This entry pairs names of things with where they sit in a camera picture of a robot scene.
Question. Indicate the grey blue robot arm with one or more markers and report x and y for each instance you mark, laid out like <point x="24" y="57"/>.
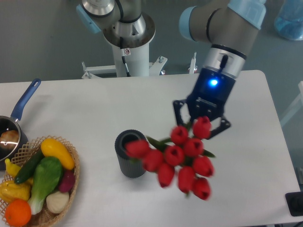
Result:
<point x="230" y="26"/>

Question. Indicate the black device at edge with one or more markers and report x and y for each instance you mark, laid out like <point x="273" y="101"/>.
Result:
<point x="295" y="203"/>

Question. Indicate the fried food piece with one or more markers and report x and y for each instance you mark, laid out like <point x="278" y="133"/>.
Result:
<point x="9" y="139"/>

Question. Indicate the yellow squash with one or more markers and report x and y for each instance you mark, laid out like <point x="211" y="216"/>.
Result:
<point x="53" y="148"/>

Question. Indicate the purple sweet potato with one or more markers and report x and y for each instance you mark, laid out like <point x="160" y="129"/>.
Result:
<point x="67" y="182"/>

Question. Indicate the blue transparent water bottle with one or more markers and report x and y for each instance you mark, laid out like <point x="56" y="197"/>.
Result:
<point x="289" y="21"/>

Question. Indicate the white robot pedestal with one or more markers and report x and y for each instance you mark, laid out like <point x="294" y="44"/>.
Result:
<point x="129" y="62"/>

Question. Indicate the dark green cucumber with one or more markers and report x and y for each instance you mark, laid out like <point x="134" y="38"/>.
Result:
<point x="28" y="169"/>

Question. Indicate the blue handled saucepan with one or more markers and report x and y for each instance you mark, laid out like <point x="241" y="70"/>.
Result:
<point x="8" y="123"/>

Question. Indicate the dark grey ribbed vase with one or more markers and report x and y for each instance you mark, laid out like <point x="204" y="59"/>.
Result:
<point x="131" y="169"/>

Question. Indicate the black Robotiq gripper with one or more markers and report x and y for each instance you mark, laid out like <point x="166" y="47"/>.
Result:
<point x="207" y="98"/>

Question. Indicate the white garlic bulb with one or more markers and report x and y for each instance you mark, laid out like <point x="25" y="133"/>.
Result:
<point x="57" y="201"/>

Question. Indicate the orange fruit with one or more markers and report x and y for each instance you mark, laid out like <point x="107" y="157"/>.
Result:
<point x="18" y="213"/>

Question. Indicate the red tulip bouquet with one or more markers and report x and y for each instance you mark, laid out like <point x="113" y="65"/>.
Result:
<point x="182" y="156"/>

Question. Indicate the green bok choy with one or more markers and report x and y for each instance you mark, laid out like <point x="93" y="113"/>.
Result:
<point x="46" y="177"/>

